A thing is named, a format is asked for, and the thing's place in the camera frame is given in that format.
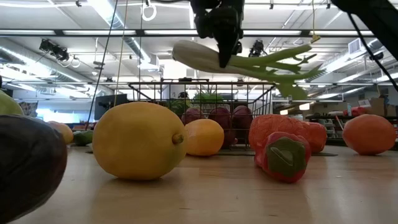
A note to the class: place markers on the black monitor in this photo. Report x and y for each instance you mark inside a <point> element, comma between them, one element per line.
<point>109,107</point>

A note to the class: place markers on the thick purple eggplant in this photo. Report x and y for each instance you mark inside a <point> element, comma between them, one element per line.
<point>28,161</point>

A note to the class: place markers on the short green vegetable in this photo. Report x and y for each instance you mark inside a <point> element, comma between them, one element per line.
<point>83,138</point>

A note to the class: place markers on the red chili pepper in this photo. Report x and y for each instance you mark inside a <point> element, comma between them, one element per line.
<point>283,158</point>

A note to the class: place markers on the cardboard box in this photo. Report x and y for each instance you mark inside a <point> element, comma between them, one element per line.
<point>377,107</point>

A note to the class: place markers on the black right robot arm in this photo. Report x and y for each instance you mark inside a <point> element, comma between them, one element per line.
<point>379,18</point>

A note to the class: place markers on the yellow hanging tag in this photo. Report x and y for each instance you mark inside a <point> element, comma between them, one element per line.
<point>315,39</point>

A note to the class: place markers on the orange crinkled pepper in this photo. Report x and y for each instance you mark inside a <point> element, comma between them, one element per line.
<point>270,124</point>

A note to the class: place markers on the black aluminium table frame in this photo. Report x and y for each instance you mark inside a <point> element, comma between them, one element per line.
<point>335,142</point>

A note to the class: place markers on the overhead frame light bar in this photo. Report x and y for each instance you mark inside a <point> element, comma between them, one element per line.
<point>93,32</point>

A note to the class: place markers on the white ceiling vent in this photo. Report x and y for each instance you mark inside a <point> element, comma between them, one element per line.
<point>355,46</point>

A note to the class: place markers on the round orange fruit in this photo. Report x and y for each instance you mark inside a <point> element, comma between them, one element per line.
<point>368,133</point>

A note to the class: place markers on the patterned cushion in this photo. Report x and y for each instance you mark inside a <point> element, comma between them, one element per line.
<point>29,109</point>

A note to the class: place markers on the yellow-green apple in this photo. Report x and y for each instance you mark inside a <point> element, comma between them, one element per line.
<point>9,105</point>

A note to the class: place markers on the black ceiling projector device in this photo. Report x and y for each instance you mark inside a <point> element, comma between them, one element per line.
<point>53,48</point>

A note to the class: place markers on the green white celery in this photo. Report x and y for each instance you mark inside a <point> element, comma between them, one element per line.
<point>196,56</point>

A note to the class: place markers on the black overhead camera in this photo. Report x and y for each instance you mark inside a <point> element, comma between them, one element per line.
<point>256,49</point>

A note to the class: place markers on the potted green succulent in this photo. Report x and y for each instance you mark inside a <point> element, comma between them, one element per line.
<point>207,98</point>

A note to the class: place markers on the yellow lemon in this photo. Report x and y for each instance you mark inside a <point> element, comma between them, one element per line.
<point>136,140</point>

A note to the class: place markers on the red yellow mango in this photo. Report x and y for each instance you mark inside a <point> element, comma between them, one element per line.
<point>63,132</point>

